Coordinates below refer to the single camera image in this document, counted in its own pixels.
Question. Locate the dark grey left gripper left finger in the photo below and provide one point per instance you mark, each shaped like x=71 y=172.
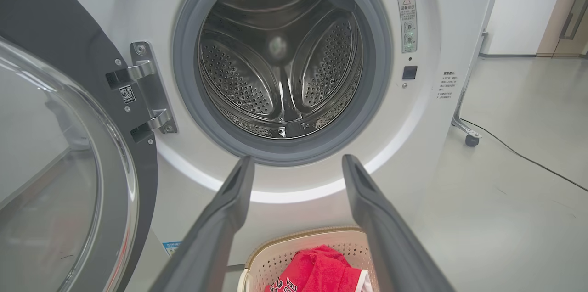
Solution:
x=216 y=237

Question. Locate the grey warning sticker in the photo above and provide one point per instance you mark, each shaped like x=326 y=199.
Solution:
x=407 y=23

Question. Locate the small white QR sticker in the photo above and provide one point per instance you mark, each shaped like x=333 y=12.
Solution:
x=127 y=94

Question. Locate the silver metal door hinge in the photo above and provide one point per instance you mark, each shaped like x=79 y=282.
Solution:
x=154 y=90

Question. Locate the cream perforated laundry basket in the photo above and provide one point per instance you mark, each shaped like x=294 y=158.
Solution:
x=275 y=255

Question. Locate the metal leg with caster wheel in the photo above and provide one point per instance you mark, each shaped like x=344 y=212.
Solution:
x=461 y=117

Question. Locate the red and white garment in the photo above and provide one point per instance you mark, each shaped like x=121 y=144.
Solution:
x=321 y=269

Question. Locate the white front-load washing machine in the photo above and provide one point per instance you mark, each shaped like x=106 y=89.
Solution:
x=422 y=145

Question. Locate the blue bordered energy label sticker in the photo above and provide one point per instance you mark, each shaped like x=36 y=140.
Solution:
x=171 y=249

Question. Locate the round black glass washer door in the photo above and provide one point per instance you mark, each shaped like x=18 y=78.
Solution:
x=55 y=30

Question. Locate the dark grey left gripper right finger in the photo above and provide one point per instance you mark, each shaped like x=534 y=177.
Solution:
x=390 y=246

